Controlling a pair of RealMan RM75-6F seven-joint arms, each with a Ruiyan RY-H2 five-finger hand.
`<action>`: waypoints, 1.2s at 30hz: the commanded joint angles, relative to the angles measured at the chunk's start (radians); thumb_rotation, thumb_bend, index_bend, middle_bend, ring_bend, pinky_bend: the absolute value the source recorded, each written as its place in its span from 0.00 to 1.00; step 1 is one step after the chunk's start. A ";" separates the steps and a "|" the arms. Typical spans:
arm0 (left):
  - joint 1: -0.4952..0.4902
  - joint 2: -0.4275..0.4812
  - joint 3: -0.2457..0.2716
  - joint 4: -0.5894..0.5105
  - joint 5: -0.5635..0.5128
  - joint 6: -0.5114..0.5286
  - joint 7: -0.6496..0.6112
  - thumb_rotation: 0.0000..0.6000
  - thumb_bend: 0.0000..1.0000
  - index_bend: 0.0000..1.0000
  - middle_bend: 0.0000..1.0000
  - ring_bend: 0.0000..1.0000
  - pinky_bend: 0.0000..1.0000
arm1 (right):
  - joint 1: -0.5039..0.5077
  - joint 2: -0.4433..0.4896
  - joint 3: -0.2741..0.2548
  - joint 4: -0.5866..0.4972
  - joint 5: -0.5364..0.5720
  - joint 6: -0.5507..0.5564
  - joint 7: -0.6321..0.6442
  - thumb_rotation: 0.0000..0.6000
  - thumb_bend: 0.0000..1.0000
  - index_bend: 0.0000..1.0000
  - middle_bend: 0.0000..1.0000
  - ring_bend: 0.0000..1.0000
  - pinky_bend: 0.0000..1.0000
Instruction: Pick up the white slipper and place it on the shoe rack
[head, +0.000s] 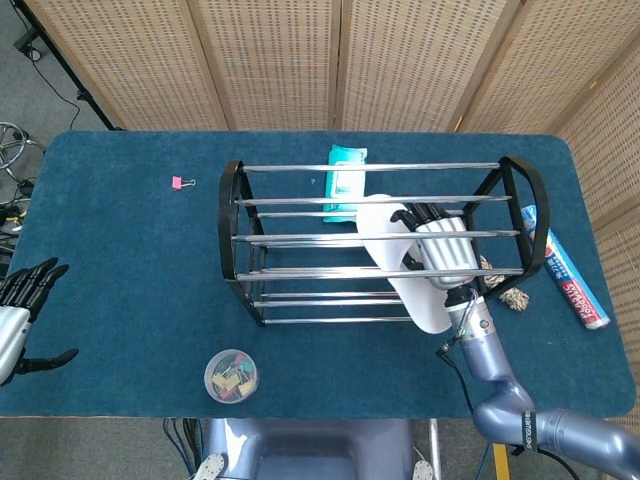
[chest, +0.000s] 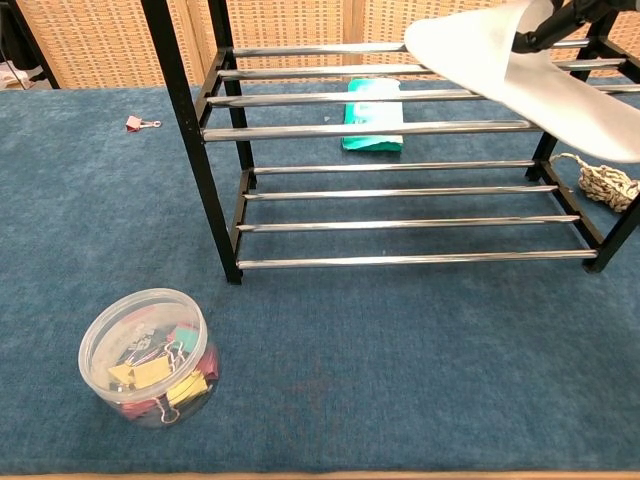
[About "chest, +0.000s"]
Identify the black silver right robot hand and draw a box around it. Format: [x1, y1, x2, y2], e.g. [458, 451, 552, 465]
[509, 0, 640, 54]

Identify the white slipper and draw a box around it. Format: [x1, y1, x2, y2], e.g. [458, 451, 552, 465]
[403, 0, 640, 164]

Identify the black chrome shoe rack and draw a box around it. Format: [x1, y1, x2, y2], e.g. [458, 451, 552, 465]
[141, 0, 640, 286]

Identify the teal wet wipes pack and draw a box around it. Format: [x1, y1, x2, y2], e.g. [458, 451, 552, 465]
[341, 77, 405, 154]

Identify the blue carpet table mat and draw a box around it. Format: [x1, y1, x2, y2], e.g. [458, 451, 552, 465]
[0, 79, 640, 476]

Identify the pink binder clip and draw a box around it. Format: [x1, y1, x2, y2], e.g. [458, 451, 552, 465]
[125, 115, 162, 134]

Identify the woven bamboo folding screen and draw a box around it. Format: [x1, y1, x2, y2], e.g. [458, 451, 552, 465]
[14, 0, 640, 90]

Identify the black tripod leg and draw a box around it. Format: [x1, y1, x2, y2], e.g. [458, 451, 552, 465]
[0, 0, 61, 90]

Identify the clear jar of binder clips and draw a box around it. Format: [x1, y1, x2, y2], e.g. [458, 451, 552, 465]
[77, 287, 221, 431]

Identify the beige rope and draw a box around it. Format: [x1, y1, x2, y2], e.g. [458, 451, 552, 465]
[549, 152, 640, 214]

